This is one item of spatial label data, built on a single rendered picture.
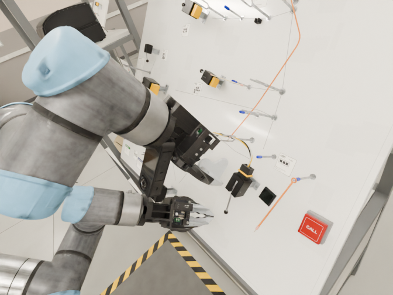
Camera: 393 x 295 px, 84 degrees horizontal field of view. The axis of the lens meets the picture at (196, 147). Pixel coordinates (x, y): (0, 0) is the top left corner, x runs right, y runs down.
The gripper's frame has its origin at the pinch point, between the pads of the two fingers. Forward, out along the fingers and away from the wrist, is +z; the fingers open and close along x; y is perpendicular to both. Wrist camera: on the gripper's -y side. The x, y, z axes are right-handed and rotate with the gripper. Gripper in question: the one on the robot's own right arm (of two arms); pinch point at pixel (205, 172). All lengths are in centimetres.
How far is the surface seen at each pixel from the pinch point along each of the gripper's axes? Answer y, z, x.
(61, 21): 0, -14, 111
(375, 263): 16, 142, -41
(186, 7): 35, 0, 51
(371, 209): 25, 61, -24
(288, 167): 14.1, 18.8, -6.1
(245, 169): 6.1, 13.8, 0.2
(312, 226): 6.7, 18.5, -19.2
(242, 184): 2.7, 14.3, -2.0
